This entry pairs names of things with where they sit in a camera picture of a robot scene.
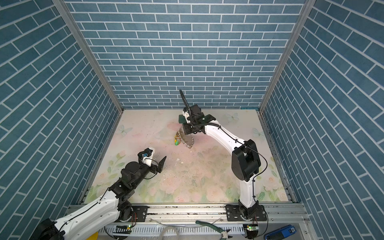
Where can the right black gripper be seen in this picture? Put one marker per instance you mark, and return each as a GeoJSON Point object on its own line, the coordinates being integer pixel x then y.
{"type": "Point", "coordinates": [187, 130]}

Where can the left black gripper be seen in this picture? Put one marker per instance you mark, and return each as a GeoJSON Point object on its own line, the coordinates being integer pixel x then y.
{"type": "Point", "coordinates": [154, 170]}

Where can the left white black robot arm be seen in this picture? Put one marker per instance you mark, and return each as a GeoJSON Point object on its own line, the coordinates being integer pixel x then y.
{"type": "Point", "coordinates": [112, 206]}

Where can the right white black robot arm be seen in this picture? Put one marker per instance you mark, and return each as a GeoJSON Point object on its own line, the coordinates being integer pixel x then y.
{"type": "Point", "coordinates": [245, 162]}

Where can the dark green sponge block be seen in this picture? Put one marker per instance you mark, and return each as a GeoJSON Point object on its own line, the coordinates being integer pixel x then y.
{"type": "Point", "coordinates": [195, 119]}

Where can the clear plastic tube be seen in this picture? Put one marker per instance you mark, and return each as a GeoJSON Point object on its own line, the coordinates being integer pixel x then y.
{"type": "Point", "coordinates": [169, 229]}

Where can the yellow tape roll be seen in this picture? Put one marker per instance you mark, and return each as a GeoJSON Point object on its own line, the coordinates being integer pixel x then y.
{"type": "Point", "coordinates": [93, 236]}

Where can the blue black device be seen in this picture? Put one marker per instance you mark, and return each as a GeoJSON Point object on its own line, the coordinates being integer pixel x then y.
{"type": "Point", "coordinates": [281, 233]}

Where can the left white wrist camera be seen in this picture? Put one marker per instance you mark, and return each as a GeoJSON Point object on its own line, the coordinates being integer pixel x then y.
{"type": "Point", "coordinates": [145, 156]}

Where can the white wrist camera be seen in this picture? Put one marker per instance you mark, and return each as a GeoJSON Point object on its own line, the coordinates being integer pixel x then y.
{"type": "Point", "coordinates": [186, 116]}
{"type": "Point", "coordinates": [145, 156]}

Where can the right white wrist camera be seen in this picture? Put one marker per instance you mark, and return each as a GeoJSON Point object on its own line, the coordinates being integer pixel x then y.
{"type": "Point", "coordinates": [186, 116]}

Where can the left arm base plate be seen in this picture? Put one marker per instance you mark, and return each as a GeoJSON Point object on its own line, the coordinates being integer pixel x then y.
{"type": "Point", "coordinates": [133, 214]}

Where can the aluminium rail frame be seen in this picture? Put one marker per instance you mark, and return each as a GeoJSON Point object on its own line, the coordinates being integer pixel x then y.
{"type": "Point", "coordinates": [187, 214]}

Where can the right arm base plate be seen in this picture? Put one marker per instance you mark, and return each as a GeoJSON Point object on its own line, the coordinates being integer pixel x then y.
{"type": "Point", "coordinates": [236, 213]}

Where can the green handled pliers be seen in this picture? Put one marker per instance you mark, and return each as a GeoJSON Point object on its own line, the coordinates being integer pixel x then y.
{"type": "Point", "coordinates": [224, 233]}

